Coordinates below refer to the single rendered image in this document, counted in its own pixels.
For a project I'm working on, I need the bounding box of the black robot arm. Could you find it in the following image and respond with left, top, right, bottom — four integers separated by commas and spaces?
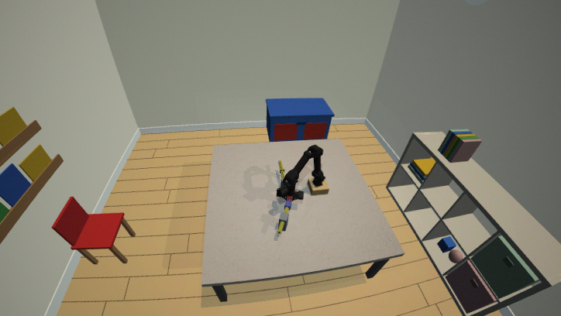
277, 145, 325, 197

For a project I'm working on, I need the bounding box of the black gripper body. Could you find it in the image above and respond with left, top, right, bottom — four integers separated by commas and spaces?
277, 190, 304, 200

